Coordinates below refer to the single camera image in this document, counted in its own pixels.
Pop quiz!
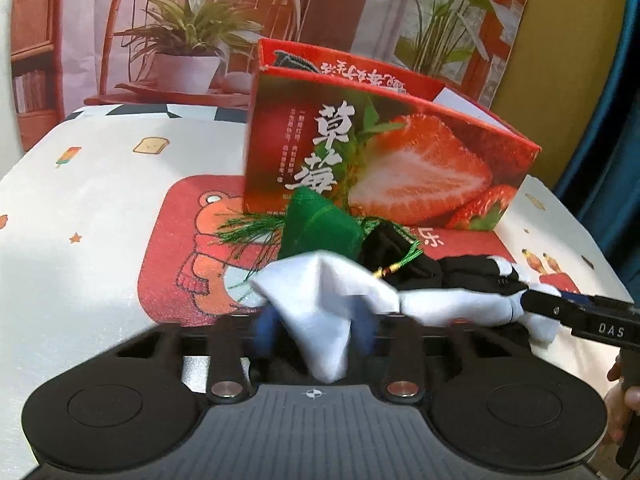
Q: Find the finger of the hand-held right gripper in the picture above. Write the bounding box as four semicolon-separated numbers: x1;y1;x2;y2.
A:
519;287;576;322
557;287;636;312

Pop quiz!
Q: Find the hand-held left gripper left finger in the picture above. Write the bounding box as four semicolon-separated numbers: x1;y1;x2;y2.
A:
117;305;282;407

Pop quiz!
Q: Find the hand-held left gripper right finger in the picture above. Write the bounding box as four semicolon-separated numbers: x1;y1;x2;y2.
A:
350;301;538;407

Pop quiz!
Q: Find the white cloth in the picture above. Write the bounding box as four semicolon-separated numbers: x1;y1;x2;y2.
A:
249;251;402;384

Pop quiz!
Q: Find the black and white sock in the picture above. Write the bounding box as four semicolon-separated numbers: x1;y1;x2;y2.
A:
395;255;565;347

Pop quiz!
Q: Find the green tasselled fabric sachet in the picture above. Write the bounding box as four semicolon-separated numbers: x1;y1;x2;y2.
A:
216;186;420;306

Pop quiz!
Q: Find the red strawberry print box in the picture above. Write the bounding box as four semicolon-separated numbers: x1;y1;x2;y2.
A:
243;37;542;233

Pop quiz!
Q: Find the dark fabric item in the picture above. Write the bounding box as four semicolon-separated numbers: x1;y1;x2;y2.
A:
274;51;322;80

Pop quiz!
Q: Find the person's right hand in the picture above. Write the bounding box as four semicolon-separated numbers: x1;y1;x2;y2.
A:
602;357;633;456

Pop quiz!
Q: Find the red bear print mat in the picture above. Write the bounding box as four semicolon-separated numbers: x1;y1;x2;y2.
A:
137;175;581;328

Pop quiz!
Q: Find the blue curtain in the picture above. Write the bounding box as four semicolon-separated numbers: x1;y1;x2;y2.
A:
552;0;640;306

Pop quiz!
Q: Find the printed white tablecloth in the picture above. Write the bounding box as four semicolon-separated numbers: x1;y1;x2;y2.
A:
0;102;633;480

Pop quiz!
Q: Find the yellow wooden board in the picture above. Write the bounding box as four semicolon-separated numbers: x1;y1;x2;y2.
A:
492;0;628;191

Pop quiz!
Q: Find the wall poster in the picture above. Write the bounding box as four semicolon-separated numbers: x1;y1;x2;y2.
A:
10;0;536;156

